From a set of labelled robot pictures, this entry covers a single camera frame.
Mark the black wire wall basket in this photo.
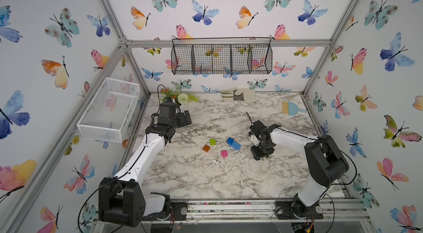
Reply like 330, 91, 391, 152
168, 37, 273, 75

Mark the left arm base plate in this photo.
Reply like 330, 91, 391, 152
142, 201, 188, 222

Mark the white mesh wall basket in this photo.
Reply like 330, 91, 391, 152
77, 77, 140, 143

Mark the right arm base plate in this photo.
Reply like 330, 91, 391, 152
275, 201, 323, 220

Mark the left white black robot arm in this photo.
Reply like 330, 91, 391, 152
98, 101, 192, 227

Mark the long blue lego brick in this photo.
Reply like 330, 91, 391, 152
230, 142, 241, 151

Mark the pink lego brick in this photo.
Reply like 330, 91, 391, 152
221, 150, 228, 158

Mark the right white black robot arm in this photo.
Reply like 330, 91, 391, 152
249, 121, 349, 218

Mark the blue dustpan brush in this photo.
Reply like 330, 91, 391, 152
282, 101, 307, 116

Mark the potted flower plant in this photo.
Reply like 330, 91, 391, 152
160, 88, 200, 105

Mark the small blue lego brick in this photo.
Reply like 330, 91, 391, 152
226, 138, 234, 145

